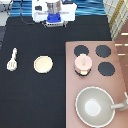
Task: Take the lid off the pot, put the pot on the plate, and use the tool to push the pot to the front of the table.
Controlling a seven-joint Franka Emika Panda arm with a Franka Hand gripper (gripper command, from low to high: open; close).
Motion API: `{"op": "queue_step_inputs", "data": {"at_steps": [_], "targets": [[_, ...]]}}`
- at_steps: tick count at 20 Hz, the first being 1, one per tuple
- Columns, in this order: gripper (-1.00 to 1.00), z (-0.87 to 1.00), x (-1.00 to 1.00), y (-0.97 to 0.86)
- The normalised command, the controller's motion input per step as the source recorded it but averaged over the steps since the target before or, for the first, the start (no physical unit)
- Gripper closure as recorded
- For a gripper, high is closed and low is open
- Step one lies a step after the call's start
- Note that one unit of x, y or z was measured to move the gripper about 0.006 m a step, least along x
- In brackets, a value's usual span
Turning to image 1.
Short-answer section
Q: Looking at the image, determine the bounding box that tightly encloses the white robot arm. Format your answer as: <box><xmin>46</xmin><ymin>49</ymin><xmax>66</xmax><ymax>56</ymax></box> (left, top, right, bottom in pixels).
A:
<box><xmin>32</xmin><ymin>0</ymin><xmax>77</xmax><ymax>27</ymax></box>

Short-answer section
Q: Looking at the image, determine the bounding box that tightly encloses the pink cooking pot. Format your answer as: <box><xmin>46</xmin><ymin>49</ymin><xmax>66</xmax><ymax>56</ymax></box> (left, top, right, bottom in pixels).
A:
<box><xmin>73</xmin><ymin>55</ymin><xmax>94</xmax><ymax>77</ymax></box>

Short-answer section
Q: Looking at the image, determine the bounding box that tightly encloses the pink pot lid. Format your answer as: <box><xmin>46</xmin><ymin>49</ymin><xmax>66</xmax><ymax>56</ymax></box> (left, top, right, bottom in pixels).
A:
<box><xmin>75</xmin><ymin>54</ymin><xmax>92</xmax><ymax>70</ymax></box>

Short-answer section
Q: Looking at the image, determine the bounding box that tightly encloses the pink stove top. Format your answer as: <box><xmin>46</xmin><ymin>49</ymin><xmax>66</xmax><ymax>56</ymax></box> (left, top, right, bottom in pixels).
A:
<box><xmin>66</xmin><ymin>41</ymin><xmax>128</xmax><ymax>128</ymax></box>

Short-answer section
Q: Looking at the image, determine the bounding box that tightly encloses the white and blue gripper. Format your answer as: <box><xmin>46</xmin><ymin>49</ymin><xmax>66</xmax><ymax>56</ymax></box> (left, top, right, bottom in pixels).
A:
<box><xmin>45</xmin><ymin>13</ymin><xmax>67</xmax><ymax>27</ymax></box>

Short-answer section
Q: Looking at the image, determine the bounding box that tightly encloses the beige round plate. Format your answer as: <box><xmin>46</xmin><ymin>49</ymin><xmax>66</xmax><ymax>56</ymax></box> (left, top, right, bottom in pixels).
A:
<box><xmin>33</xmin><ymin>56</ymin><xmax>53</xmax><ymax>73</ymax></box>

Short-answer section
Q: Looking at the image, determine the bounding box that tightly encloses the black burner back right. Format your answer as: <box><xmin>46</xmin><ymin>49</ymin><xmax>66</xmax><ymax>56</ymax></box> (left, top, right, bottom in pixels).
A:
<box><xmin>96</xmin><ymin>45</ymin><xmax>111</xmax><ymax>58</ymax></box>

